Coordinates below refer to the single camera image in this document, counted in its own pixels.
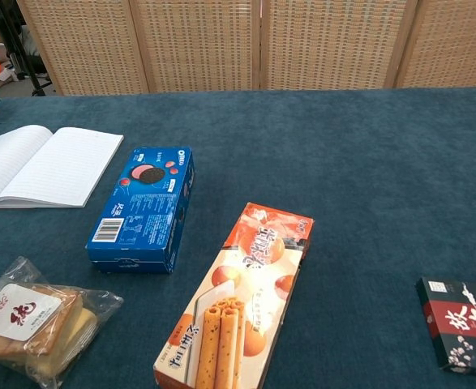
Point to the white lined notebook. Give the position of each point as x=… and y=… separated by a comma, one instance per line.
x=59, y=170

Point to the blue Oreo cookie box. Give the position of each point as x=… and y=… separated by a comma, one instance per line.
x=140, y=210

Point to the orange egg roll box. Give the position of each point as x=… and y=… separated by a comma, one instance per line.
x=241, y=304

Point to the blue velvet tablecloth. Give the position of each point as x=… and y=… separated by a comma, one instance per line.
x=343, y=162

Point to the wicker folding screen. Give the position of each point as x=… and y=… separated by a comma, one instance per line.
x=201, y=40

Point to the bagged sliced cake pack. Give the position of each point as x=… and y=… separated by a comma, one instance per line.
x=39, y=324

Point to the black red souvenir box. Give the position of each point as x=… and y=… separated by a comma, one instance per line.
x=464, y=324

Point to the black tripod stand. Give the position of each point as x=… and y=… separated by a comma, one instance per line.
x=16, y=40

